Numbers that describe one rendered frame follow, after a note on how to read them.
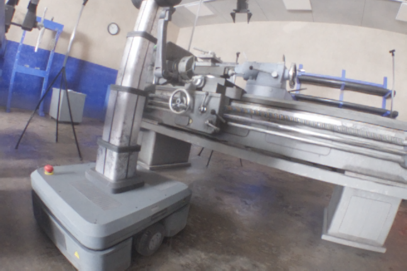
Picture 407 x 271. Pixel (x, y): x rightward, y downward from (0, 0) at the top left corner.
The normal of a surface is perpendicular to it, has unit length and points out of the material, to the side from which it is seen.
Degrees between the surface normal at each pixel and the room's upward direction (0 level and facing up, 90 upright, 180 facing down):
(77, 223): 45
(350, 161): 90
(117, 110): 90
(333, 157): 90
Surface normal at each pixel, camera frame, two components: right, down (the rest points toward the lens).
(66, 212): -0.14, -0.74
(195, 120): -0.55, -0.10
